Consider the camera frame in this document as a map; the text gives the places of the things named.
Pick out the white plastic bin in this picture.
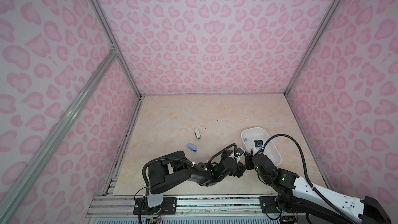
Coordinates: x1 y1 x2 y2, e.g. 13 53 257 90
241 127 282 167

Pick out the blue mini stapler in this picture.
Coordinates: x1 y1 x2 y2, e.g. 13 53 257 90
187 144 198 152

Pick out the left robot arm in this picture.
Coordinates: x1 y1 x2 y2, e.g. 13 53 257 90
142 144 247 208

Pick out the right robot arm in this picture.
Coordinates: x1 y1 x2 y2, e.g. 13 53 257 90
245 152 392 224

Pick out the right mounting plate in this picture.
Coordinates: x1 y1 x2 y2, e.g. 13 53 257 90
259 196 280 214

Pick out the mounting plate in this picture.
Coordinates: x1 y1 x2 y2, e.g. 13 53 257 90
259 196 280 214
133 197 177 215

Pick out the left mounting plate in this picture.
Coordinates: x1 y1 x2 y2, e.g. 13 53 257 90
133 197 177 215

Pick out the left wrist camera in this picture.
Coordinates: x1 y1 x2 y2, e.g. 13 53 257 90
230 148 246 164

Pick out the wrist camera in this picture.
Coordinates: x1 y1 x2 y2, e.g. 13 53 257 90
253 140 263 154
230 148 246 164

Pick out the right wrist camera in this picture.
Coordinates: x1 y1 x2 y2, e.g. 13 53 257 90
253 140 263 154

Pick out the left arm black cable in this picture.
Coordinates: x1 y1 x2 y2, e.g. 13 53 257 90
136 143 237 224

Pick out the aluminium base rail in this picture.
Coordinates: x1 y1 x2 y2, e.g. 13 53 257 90
84 194 307 224

